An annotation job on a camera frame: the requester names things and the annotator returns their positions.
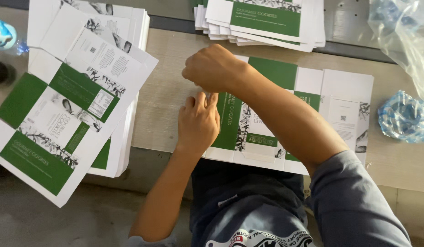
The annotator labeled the person's left hand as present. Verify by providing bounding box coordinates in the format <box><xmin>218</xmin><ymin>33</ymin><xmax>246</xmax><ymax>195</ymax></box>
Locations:
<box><xmin>177</xmin><ymin>91</ymin><xmax>221</xmax><ymax>152</ymax></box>

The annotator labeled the person's right hand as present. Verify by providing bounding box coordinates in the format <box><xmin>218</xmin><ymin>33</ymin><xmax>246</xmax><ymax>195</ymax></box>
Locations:
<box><xmin>181</xmin><ymin>43</ymin><xmax>249</xmax><ymax>94</ymax></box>

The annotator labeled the green white cookie carton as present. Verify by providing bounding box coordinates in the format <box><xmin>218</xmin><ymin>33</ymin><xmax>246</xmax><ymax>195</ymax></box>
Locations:
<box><xmin>203</xmin><ymin>54</ymin><xmax>374</xmax><ymax>176</ymax></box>

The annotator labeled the small stack of flat cartons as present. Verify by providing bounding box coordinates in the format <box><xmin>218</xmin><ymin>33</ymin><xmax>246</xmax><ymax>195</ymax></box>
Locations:
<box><xmin>193</xmin><ymin>0</ymin><xmax>326</xmax><ymax>53</ymax></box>

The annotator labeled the large stack of flat cartons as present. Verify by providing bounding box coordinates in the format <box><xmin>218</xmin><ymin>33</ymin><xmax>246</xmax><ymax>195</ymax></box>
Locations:
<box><xmin>0</xmin><ymin>0</ymin><xmax>160</xmax><ymax>208</ymax></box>

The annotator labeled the person's blue printed shirt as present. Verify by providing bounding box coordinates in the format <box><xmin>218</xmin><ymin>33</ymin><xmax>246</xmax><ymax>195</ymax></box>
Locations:
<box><xmin>125</xmin><ymin>150</ymin><xmax>413</xmax><ymax>247</ymax></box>

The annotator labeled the plastic bottle with colourful label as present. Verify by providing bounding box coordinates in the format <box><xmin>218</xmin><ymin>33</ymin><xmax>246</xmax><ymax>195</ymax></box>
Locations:
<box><xmin>0</xmin><ymin>15</ymin><xmax>29</xmax><ymax>56</ymax></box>

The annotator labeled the crumpled blue plastic wrap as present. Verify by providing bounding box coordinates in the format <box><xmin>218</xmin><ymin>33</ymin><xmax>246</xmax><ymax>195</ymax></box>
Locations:
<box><xmin>378</xmin><ymin>90</ymin><xmax>424</xmax><ymax>144</ymax></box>

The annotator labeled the clear plastic bag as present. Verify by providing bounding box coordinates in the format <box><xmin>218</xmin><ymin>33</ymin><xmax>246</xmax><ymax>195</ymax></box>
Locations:
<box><xmin>368</xmin><ymin>0</ymin><xmax>424</xmax><ymax>105</ymax></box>

